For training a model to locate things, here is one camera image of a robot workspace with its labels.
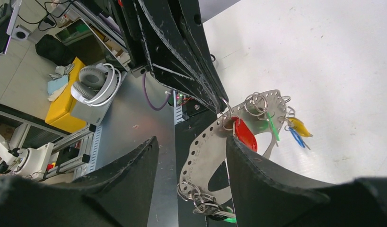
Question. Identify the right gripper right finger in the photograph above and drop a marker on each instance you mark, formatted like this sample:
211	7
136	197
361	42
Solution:
266	194

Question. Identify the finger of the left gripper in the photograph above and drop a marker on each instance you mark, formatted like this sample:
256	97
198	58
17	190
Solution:
170	59
187	16

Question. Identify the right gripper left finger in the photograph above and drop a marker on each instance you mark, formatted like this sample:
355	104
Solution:
116	195

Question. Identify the red tagged key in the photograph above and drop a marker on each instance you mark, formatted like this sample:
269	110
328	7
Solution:
243	133

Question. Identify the keyring with keys bunch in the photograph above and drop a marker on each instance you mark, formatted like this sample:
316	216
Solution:
266	112

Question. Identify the white headphones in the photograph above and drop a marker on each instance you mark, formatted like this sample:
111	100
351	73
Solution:
97	84

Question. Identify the dark monitor screen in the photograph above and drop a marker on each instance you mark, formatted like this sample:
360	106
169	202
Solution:
90	45

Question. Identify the yellow box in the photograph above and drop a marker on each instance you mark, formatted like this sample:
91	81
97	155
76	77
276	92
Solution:
59	113

